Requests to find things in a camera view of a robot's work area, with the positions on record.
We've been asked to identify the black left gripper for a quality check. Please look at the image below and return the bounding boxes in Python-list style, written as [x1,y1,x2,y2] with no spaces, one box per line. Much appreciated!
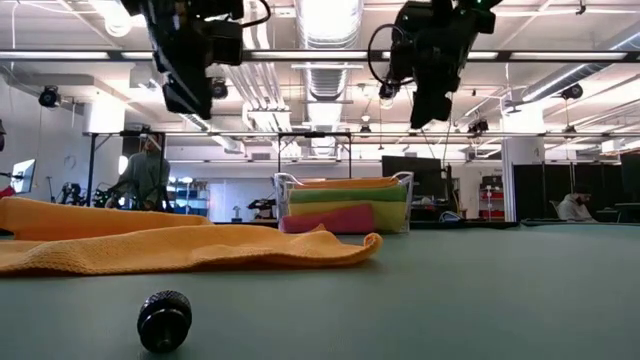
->
[148,8,214,122]

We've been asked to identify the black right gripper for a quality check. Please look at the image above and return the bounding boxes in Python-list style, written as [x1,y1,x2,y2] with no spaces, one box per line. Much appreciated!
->
[388,0,497,130]

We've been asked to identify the green microfiber towel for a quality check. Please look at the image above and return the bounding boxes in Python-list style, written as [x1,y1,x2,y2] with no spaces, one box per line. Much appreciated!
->
[288,184,409,205]

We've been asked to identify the pink microfiber towel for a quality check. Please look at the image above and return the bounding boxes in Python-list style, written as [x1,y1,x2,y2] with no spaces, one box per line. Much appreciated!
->
[278,203,376,235]

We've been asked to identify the black monitor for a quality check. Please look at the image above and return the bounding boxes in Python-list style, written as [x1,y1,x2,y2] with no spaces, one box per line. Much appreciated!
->
[381,155,445,201]

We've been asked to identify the standing person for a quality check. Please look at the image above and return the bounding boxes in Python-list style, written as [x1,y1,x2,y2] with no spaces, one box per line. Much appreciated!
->
[115,133,172,212]

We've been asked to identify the blue storage shelf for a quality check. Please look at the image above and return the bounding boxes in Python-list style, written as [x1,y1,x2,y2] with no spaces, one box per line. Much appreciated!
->
[169,177,209,216]

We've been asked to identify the red storage shelf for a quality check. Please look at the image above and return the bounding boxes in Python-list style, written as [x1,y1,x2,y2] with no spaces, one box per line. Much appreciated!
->
[478,174,504,221]

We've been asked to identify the clear plastic bin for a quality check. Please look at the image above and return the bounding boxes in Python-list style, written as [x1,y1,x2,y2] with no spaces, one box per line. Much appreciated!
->
[273,171,415,235]

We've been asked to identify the black partition panels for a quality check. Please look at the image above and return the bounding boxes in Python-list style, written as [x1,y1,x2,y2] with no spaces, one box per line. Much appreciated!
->
[512,152,640,224]

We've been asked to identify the seated person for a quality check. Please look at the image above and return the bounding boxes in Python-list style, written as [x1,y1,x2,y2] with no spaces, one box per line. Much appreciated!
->
[556,184,597,223]

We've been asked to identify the monitor with white screen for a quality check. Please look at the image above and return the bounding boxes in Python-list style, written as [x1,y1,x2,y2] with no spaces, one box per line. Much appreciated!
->
[9,158,38,195]

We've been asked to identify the green table mat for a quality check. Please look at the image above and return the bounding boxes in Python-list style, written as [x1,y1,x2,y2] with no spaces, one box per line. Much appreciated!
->
[0,222,640,360]

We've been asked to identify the black knurled knob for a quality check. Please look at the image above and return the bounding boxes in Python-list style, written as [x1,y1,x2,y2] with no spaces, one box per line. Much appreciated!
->
[136,289,194,354]

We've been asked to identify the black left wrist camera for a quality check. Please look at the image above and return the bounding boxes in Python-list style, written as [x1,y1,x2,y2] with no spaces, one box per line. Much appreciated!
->
[204,19,245,66]

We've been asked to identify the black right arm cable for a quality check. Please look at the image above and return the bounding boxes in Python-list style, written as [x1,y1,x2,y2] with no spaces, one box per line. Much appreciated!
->
[367,22,416,87]

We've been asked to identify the black aluminium table frame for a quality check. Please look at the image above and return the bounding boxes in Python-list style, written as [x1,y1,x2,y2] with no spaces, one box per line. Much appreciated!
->
[214,221,521,230]

